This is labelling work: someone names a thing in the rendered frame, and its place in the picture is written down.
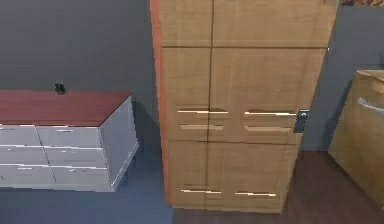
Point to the tall wooden cupboard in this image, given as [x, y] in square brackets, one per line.
[240, 100]

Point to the white red-topped chest of drawers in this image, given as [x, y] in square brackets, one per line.
[66, 146]

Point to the small black object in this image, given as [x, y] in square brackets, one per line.
[60, 88]

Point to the light wooden cabinet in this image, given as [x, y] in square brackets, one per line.
[361, 140]

